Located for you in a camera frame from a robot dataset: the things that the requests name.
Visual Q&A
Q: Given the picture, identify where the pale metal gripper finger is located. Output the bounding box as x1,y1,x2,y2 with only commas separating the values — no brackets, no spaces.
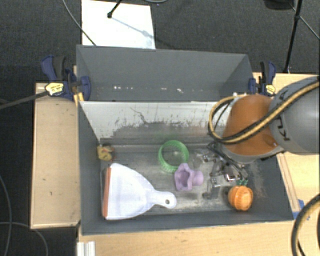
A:
194,149,214,168
202,177,222,200

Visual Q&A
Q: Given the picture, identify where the purple toy flower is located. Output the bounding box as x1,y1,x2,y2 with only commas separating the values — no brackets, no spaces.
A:
174,162,204,192

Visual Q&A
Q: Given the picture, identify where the orange toy pumpkin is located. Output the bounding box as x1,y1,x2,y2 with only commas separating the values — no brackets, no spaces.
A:
227,184,254,212

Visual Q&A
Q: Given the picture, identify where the white dustpan with orange edge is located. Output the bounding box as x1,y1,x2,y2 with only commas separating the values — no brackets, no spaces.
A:
100,162,178,221

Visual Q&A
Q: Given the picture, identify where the yellow toy animal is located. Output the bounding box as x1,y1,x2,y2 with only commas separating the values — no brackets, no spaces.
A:
96,143,116,161

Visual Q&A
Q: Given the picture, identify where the grey metal bin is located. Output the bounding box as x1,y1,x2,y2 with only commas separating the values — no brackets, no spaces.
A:
75,44,295,236

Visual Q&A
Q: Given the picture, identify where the pale wood board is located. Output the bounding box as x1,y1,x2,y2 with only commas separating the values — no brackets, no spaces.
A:
29,81,82,230

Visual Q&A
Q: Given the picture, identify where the green plastic ring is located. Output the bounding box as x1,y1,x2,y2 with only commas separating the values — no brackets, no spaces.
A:
157,139,190,175

